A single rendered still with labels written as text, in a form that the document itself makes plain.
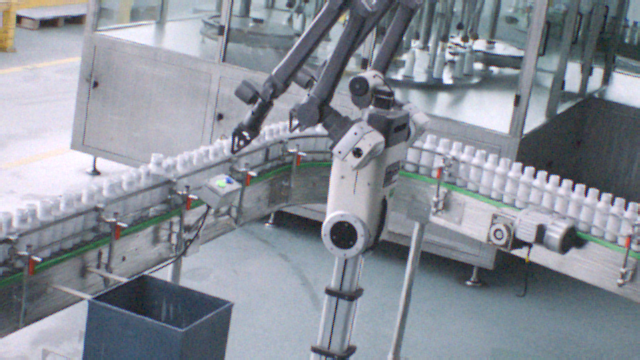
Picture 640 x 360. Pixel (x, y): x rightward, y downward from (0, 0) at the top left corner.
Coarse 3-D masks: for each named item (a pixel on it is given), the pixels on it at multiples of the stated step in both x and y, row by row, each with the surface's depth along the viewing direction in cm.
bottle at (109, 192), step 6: (108, 180) 404; (114, 180) 404; (108, 186) 401; (114, 186) 403; (108, 192) 402; (114, 192) 403; (108, 198) 401; (114, 198) 402; (114, 204) 403; (108, 210) 402; (114, 210) 404; (108, 216) 403; (108, 228) 404
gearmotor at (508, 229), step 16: (528, 208) 503; (496, 224) 508; (512, 224) 504; (528, 224) 493; (544, 224) 495; (560, 224) 492; (496, 240) 508; (512, 240) 506; (528, 240) 494; (544, 240) 494; (560, 240) 489; (528, 256) 497
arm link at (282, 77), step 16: (336, 0) 389; (320, 16) 395; (336, 16) 393; (320, 32) 395; (304, 48) 398; (288, 64) 401; (304, 64) 403; (272, 80) 403; (288, 80) 402; (272, 96) 404
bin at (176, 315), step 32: (64, 288) 372; (128, 288) 383; (160, 288) 389; (96, 320) 363; (128, 320) 359; (160, 320) 391; (192, 320) 386; (224, 320) 377; (96, 352) 365; (128, 352) 361; (160, 352) 356; (192, 352) 362; (224, 352) 383
